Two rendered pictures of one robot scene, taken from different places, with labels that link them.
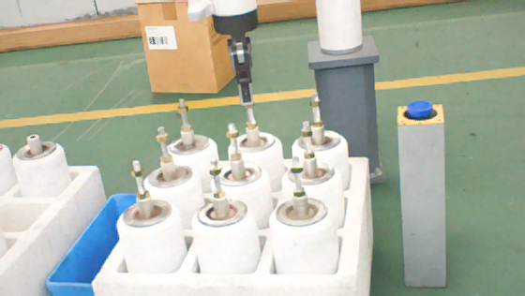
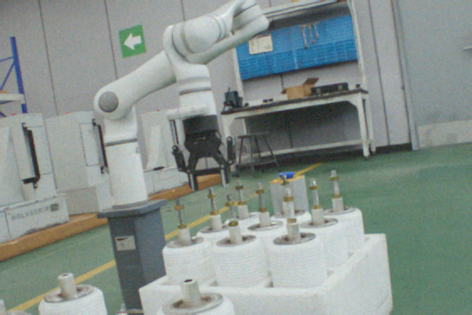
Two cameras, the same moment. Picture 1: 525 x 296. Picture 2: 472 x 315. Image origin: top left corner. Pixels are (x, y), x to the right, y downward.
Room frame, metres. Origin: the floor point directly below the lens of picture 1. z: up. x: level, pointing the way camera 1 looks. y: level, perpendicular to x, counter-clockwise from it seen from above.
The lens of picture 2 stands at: (0.75, 1.02, 0.44)
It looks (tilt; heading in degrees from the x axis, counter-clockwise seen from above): 7 degrees down; 285
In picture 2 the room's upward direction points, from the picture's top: 9 degrees counter-clockwise
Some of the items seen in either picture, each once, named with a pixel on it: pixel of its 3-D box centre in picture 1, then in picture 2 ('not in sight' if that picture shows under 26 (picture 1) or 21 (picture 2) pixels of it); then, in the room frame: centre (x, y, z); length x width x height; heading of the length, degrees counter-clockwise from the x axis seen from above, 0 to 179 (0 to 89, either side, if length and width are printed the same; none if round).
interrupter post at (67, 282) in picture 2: (35, 144); (67, 285); (1.22, 0.42, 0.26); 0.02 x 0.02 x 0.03
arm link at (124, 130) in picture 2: not in sight; (117, 117); (1.44, -0.21, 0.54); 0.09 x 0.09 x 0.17; 14
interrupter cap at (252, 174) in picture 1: (239, 174); (265, 226); (1.01, 0.04, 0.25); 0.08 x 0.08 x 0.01
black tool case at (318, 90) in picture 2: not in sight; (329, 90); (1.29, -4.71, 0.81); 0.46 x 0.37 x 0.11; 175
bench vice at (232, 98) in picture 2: not in sight; (233, 99); (2.37, -4.48, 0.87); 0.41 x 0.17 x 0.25; 85
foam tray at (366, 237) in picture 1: (251, 257); (276, 301); (1.01, 0.04, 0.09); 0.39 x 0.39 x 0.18; 76
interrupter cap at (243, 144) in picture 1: (254, 142); (217, 228); (1.12, 0.01, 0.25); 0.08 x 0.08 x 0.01
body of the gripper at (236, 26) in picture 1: (237, 33); (201, 136); (1.12, 0.01, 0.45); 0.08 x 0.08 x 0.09
